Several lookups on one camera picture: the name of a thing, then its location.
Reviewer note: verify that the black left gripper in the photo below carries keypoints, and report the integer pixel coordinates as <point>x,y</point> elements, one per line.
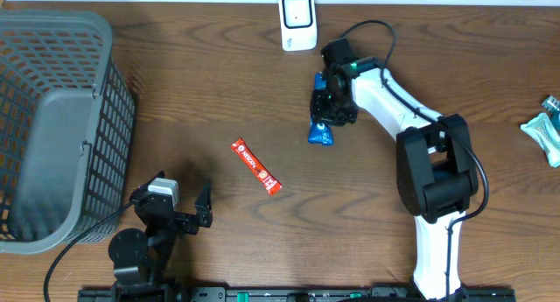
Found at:
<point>189,225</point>

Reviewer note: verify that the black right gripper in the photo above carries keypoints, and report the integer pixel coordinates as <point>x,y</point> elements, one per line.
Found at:
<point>319,114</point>

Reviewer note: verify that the blue Oreo cookie pack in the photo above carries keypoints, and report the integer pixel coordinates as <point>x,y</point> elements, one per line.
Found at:
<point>320,133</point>

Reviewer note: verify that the red Nescafe stick sachet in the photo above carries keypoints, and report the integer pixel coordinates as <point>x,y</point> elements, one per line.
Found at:
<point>269,182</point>

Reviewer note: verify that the mint green wipes pack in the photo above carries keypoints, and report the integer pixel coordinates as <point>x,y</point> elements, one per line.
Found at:
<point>543,132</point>

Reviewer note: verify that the teal mouthwash bottle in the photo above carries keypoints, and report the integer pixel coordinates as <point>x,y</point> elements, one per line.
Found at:
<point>551,104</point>

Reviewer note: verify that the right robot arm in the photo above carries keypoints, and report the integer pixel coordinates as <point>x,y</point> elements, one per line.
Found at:
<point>436,175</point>

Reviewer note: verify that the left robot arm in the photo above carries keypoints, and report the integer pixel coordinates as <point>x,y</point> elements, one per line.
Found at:
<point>140,257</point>

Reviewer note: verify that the white barcode scanner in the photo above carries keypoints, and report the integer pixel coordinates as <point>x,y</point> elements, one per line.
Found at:
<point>298,21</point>

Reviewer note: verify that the grey plastic basket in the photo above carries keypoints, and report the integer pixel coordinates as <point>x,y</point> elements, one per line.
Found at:
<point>67,121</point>

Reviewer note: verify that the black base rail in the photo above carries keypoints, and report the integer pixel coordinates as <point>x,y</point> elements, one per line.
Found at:
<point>262,294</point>

